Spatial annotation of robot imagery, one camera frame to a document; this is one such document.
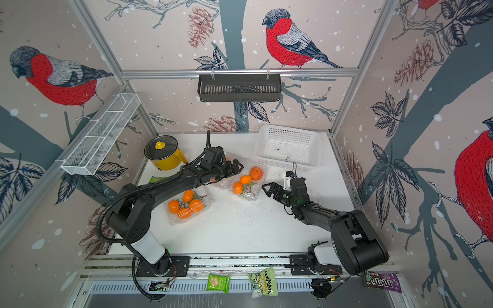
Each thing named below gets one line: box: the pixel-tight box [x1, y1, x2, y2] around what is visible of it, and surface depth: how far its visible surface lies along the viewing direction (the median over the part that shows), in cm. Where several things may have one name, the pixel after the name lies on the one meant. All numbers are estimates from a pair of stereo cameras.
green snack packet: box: [206, 273, 231, 294], surface depth 71 cm
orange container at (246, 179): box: [240, 174, 253, 185], surface depth 96 cm
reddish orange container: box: [249, 166, 264, 182], surface depth 97 cm
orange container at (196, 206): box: [188, 198, 205, 214], surface depth 85 cm
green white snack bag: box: [247, 267, 279, 299], surface depth 71 cm
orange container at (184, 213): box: [176, 207, 192, 219], surface depth 82 cm
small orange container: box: [233, 181, 244, 195], surface depth 92 cm
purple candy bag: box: [364, 271, 402, 294], surface depth 70 cm
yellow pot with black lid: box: [143, 135, 189, 171], surface depth 102 cm
